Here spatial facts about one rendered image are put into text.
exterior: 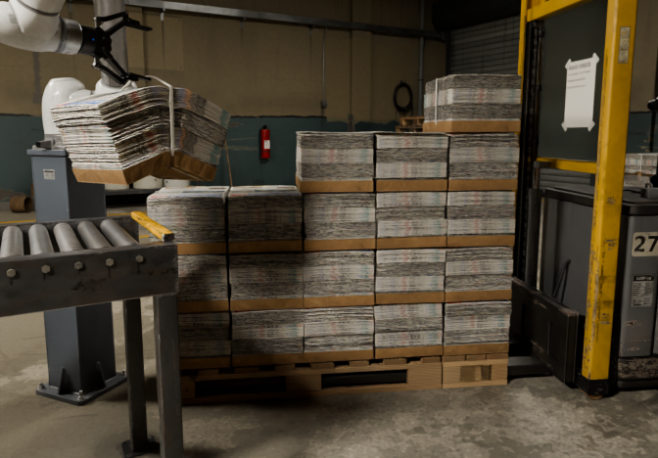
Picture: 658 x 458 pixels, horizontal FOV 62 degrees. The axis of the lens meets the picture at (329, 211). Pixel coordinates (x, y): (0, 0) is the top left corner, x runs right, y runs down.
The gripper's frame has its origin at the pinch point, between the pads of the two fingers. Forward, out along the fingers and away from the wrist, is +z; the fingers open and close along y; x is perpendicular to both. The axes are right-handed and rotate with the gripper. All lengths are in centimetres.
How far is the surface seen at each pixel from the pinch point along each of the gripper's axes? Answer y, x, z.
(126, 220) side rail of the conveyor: 51, -11, 2
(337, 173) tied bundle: 33, 15, 75
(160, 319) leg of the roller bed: 68, 36, -16
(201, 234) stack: 59, -20, 38
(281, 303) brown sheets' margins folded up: 86, 1, 62
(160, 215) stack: 53, -30, 26
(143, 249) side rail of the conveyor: 51, 35, -20
